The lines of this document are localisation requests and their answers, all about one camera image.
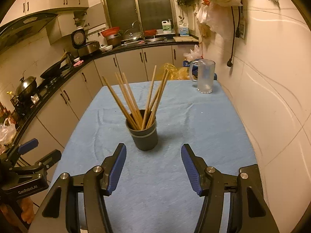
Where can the red bowl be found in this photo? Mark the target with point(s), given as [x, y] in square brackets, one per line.
[110, 31]

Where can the range hood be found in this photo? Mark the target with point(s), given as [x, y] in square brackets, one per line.
[24, 27]

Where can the white detergent bottle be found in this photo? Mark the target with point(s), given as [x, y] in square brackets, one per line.
[167, 26]

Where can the yellow plastic bag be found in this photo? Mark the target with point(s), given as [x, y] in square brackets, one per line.
[175, 73]

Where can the blue towel table cover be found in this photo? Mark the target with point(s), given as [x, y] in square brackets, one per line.
[154, 193]

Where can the glass pot lid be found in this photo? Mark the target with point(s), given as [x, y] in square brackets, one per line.
[131, 35]

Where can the steel pot with lid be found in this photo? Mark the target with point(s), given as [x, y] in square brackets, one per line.
[27, 87]

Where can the wooden chopstick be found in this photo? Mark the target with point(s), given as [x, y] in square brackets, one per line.
[133, 101]
[158, 91]
[155, 107]
[148, 99]
[120, 104]
[128, 101]

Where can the hanging plastic bags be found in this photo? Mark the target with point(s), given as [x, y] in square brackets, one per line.
[217, 15]

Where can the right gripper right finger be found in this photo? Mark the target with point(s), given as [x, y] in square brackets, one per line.
[248, 211]

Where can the clear glass mug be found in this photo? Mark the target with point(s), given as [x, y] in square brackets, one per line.
[205, 74]

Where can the left hand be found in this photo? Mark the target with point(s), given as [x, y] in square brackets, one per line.
[9, 220]

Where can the kitchen base cabinets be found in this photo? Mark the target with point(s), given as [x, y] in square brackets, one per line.
[54, 118]

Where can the white plastic bag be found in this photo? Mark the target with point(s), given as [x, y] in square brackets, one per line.
[8, 132]

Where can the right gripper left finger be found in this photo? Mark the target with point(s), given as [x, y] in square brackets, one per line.
[59, 211]

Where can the rice cooker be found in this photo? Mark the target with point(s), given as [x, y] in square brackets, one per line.
[79, 42]

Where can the black utensil holder cup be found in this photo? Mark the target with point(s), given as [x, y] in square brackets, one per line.
[144, 139]

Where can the kitchen window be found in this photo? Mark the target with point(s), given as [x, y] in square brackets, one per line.
[151, 14]

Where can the black wok pan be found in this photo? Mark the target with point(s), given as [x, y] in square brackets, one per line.
[54, 70]

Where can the wooden cutting board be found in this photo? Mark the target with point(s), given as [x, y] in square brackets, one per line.
[180, 39]

